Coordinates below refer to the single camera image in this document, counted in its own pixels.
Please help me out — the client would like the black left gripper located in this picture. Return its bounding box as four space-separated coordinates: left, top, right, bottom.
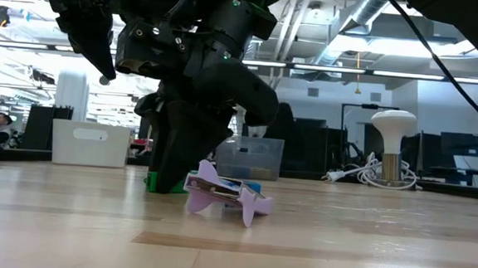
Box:
38 0 122 82

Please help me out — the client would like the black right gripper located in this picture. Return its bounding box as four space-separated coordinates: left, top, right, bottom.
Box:
130 55 281 202

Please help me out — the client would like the green mini stapler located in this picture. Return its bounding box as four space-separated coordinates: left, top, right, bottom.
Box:
143 169 191 196

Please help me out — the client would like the blue mini stapler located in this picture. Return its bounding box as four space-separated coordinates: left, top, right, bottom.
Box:
218 177 263 193

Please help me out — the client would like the pink toy airplane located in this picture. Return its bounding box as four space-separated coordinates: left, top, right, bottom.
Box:
181 158 278 230

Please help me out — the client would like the white square pillar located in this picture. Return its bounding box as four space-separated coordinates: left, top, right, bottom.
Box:
53 69 91 122

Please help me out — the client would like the white plastic bin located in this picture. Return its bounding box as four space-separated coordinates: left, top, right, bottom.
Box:
49 118 134 170

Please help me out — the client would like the grey translucent plastic bin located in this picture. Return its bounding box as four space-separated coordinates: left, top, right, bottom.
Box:
214 134 285 183

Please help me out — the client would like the black cabinet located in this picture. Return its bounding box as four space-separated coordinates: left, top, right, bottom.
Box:
23 104 75 153

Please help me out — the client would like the black partition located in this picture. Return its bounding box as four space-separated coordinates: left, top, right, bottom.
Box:
273 102 349 177

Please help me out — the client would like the white mushroom table lamp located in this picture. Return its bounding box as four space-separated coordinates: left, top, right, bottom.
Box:
366 108 418 189

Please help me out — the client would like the black computer monitor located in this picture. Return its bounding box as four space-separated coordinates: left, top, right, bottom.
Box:
439 130 478 158

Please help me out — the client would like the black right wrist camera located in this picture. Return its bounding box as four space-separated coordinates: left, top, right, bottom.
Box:
114 16 198 82

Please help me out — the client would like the black aluminium table frame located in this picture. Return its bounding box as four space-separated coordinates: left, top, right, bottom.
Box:
0 146 478 202

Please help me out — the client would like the white lamp cable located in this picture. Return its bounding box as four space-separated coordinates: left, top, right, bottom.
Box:
321 149 421 192

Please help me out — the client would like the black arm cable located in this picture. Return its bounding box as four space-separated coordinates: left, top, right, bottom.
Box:
372 0 478 139

